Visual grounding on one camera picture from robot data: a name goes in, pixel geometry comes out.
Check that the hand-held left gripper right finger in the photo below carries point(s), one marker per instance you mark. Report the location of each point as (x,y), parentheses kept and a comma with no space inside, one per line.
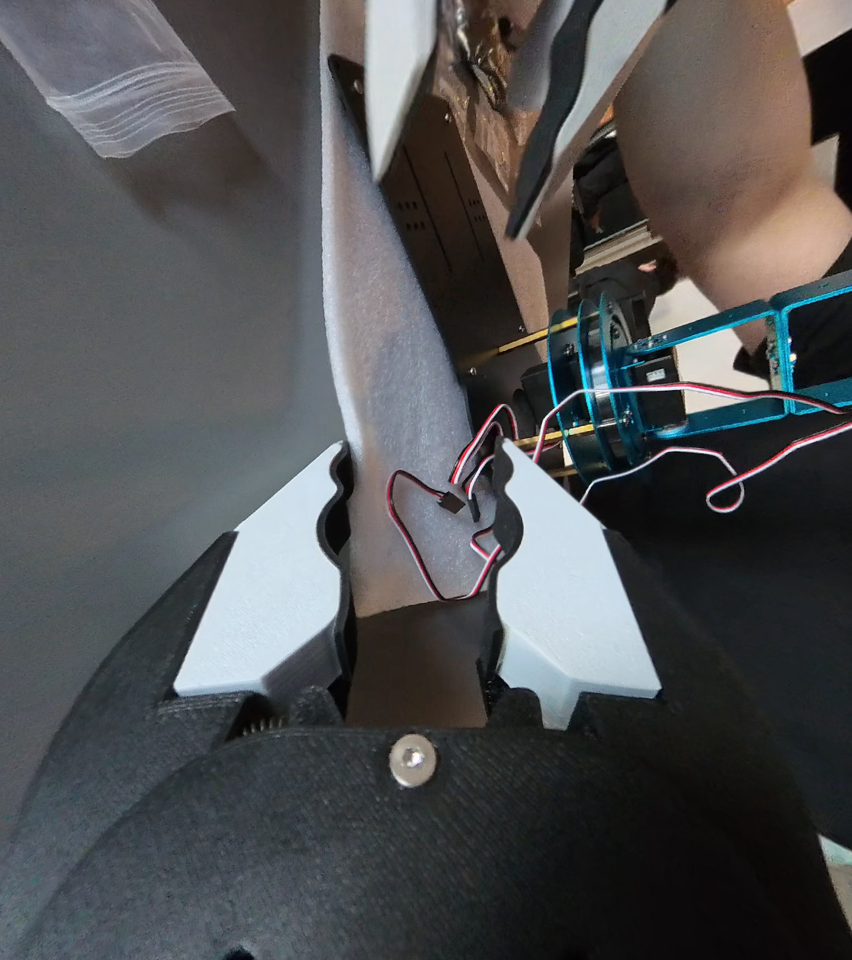
(576,600)

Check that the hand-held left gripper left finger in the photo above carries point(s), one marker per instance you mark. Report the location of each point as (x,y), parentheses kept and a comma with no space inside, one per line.
(269,600)

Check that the person's right forearm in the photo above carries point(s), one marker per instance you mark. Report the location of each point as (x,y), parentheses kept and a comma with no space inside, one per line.
(726,150)

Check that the blue toy robot arm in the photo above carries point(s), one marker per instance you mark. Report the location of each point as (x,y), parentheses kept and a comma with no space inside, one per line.
(613,398)

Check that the dark grey desk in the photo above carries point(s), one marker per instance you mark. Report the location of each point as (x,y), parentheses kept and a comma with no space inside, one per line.
(96,375)

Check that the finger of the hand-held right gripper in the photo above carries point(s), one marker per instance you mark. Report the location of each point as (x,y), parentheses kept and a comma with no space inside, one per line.
(591,75)
(401,60)

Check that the black metal base plate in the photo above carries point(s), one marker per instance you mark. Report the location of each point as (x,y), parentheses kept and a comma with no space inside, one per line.
(441,210)

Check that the dark parts bag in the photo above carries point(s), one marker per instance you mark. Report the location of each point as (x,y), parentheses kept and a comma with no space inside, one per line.
(478,60)

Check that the scattered small clear zip bags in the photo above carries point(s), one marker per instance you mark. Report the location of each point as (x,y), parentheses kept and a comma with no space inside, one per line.
(111,68)

